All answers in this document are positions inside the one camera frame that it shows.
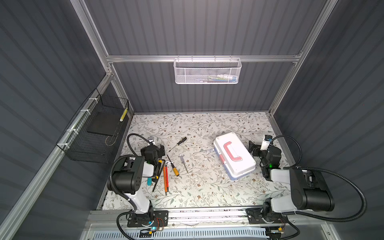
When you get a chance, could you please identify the white wire mesh basket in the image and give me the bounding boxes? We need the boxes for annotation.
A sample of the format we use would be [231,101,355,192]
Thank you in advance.
[173,58,242,85]

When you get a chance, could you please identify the red handled pliers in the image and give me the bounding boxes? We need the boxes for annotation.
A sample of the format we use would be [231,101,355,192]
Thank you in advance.
[163,162,169,195]

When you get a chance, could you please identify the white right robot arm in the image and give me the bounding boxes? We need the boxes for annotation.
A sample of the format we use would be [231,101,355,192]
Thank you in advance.
[247,135,368,224]

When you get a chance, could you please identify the black handled screwdriver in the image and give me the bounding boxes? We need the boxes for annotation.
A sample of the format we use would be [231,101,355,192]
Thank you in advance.
[168,137,187,153]

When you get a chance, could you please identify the white and blue tool box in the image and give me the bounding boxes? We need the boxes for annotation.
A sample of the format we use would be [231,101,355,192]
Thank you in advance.
[214,132,256,180]

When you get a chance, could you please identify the yellow handled screwdriver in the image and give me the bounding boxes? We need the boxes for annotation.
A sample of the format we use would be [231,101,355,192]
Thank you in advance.
[167,155,180,177]

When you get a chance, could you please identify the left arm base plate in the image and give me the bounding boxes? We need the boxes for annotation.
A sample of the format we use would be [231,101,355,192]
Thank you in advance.
[127,211,169,228]

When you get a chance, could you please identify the black yellow wire stripper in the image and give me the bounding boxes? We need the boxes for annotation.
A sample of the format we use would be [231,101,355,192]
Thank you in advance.
[152,160,166,192]

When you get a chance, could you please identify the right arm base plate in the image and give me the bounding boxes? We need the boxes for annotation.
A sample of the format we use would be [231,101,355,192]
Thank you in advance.
[246,208,286,224]

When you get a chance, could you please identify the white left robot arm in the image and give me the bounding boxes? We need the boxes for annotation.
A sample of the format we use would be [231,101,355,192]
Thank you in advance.
[107,133,165,218]

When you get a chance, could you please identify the silver tweezers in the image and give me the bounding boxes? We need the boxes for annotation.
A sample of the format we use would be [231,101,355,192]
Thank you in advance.
[179,154,189,174]

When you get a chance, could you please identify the yellow marker pen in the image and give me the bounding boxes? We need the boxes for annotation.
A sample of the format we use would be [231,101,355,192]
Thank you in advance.
[120,108,128,122]

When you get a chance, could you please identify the black wire basket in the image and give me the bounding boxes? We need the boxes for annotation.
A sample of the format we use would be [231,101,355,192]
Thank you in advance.
[57,90,130,164]

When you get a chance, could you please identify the black foam pad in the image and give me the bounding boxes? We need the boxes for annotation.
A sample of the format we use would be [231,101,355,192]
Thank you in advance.
[87,112,122,137]

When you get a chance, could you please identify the white vented cable duct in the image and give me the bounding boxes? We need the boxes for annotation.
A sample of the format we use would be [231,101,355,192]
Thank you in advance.
[89,228,268,240]

